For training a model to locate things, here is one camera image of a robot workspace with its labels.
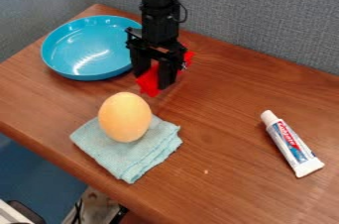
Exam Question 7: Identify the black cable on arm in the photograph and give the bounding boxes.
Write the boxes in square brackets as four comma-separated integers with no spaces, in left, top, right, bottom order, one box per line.
[175,0,190,25]

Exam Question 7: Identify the red rectangular block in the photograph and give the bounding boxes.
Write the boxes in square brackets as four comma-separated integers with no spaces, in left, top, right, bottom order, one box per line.
[130,44,195,97]

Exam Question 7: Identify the orange egg-shaped object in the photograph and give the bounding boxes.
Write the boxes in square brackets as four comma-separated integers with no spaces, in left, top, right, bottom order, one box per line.
[98,92,152,143]

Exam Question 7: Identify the blue plate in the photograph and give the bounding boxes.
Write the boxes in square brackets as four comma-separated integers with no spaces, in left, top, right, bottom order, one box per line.
[42,15,140,81]

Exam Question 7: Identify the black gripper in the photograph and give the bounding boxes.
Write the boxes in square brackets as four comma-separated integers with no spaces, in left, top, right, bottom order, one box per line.
[126,6,182,90]

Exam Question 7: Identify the grey object under table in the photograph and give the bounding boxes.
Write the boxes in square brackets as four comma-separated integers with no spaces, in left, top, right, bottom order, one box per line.
[62,187,119,224]

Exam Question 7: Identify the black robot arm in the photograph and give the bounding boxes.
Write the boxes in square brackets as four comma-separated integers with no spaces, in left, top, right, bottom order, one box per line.
[126,0,187,90]

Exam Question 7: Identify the white toothpaste tube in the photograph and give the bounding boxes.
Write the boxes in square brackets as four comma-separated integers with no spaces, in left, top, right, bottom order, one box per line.
[260,110,324,178]

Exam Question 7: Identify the light blue folded cloth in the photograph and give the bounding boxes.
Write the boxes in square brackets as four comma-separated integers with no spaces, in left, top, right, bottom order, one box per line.
[71,116,183,184]

